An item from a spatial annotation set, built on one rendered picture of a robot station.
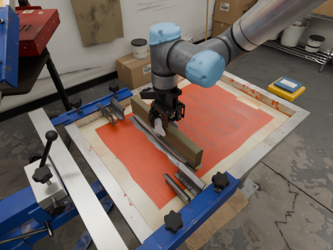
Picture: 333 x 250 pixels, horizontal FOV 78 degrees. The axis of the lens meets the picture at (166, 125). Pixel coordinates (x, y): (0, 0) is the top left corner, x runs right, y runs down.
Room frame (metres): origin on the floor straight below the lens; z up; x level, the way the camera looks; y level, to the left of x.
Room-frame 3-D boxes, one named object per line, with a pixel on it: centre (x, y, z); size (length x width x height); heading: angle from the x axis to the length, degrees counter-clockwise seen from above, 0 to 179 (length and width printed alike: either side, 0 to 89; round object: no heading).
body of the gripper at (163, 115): (0.49, 0.00, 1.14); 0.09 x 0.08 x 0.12; 39
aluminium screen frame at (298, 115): (0.60, -0.09, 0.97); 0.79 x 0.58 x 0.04; 129
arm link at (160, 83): (0.50, 0.00, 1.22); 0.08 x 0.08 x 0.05
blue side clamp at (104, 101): (0.66, 0.28, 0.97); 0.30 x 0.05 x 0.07; 129
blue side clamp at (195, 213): (0.23, -0.08, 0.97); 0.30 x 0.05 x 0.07; 129
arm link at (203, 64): (0.43, -0.08, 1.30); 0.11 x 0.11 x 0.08; 42
